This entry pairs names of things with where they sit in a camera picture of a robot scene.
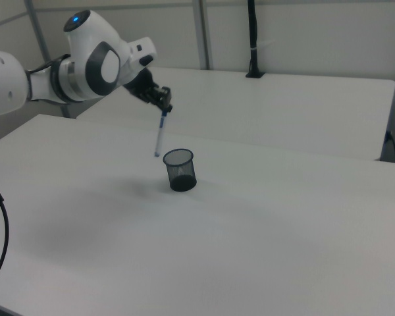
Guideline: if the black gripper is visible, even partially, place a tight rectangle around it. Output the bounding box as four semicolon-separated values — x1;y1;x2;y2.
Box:
122;68;174;113

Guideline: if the white marker with blue cap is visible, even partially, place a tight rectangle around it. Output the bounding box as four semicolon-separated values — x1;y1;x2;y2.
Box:
153;110;169;158

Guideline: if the black mesh pen cup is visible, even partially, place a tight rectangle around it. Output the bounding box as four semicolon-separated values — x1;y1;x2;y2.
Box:
162;148;198;193

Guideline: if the black pole with base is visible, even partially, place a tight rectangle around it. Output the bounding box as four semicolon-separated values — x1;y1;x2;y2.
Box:
245;0;266;79

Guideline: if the grey metal wall post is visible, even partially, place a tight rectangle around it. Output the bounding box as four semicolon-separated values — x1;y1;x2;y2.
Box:
192;0;215;71
23;0;71;119

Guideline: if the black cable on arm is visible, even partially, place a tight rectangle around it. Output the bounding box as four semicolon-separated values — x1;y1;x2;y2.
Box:
24;53;72;106

